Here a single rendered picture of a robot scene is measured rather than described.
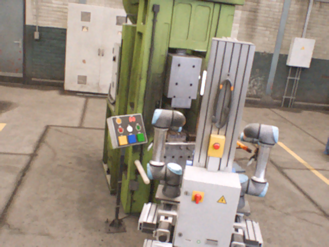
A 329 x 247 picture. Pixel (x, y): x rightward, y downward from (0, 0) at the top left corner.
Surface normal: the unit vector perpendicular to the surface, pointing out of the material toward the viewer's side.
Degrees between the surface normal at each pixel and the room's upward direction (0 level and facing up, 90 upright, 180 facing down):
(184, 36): 90
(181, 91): 90
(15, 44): 90
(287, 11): 90
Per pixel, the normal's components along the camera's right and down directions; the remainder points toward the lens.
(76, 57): 0.11, 0.31
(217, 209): -0.11, 0.28
